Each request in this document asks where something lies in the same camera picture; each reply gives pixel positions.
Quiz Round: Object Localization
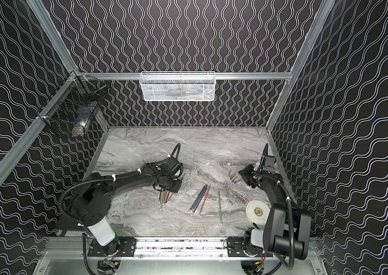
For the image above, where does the bundle of coloured pencils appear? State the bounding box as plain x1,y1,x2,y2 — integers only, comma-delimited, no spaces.
159,190,174,210

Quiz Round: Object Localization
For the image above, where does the green pencil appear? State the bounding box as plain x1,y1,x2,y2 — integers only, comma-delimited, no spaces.
217,190,223,225

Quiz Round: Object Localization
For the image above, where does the red pencil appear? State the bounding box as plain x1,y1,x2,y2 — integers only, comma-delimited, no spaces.
198,185,211,216

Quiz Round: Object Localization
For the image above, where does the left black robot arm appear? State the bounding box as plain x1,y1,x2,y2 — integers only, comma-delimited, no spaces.
58,143,184,247

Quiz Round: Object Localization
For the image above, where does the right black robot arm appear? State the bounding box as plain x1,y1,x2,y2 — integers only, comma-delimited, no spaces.
239,144,311,275

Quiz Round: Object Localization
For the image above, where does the white tape roll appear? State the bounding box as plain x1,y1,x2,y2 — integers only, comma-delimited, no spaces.
245,200,270,226

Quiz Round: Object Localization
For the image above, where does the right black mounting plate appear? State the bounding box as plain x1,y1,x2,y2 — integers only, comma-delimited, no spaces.
224,237,247,258

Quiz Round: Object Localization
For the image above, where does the black mounting plate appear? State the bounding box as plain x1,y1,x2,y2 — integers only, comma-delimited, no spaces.
224,237,247,258
87,237,137,257

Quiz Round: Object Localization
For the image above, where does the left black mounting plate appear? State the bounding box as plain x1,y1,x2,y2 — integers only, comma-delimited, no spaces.
87,237,137,257

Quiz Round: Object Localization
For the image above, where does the white mesh wall basket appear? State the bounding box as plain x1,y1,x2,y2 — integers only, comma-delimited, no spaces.
139,71,217,102

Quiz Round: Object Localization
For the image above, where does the black wire wall basket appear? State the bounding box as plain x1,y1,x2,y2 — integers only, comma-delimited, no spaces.
40,73,108,138

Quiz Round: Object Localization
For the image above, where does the aluminium front rail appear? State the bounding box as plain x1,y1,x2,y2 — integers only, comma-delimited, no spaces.
42,236,318,260

